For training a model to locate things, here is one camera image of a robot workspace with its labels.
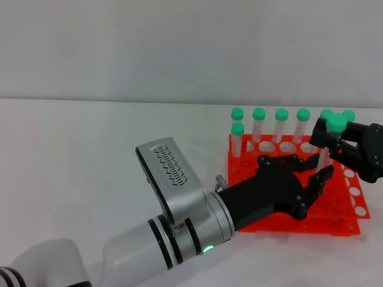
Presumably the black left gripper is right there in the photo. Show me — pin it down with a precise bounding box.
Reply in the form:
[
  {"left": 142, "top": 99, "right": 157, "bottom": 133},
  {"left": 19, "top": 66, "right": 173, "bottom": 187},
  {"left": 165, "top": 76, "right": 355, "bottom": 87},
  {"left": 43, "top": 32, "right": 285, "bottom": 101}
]
[{"left": 217, "top": 153, "right": 335, "bottom": 233}]

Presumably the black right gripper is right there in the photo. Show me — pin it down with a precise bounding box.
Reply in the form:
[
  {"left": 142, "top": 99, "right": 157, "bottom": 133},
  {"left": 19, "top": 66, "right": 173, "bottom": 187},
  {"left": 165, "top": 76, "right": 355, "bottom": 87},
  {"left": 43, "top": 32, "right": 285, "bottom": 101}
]
[{"left": 309, "top": 118, "right": 383, "bottom": 184}]

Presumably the test tube with printed scale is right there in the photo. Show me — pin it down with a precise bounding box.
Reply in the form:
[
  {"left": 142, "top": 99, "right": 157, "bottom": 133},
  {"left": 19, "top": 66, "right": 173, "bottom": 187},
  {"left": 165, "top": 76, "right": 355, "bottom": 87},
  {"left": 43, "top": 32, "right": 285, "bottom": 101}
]
[{"left": 317, "top": 112, "right": 348, "bottom": 169}]

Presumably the orange test tube rack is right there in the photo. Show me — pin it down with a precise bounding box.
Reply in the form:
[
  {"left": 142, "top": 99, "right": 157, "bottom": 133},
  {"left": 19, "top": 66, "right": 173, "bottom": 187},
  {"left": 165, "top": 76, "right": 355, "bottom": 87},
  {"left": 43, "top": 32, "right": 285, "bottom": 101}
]
[{"left": 227, "top": 133, "right": 371, "bottom": 237}]

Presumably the left wrist cable with plug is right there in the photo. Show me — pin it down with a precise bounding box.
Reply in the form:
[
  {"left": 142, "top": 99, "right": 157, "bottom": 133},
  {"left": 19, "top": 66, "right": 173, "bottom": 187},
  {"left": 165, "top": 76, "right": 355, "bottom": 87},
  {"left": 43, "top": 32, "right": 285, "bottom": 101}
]
[{"left": 214, "top": 175, "right": 229, "bottom": 192}]

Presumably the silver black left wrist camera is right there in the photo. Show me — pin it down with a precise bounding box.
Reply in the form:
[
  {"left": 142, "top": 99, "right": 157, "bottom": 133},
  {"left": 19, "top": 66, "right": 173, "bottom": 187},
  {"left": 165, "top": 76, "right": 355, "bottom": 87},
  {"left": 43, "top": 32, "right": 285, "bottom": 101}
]
[{"left": 134, "top": 136, "right": 212, "bottom": 225}]

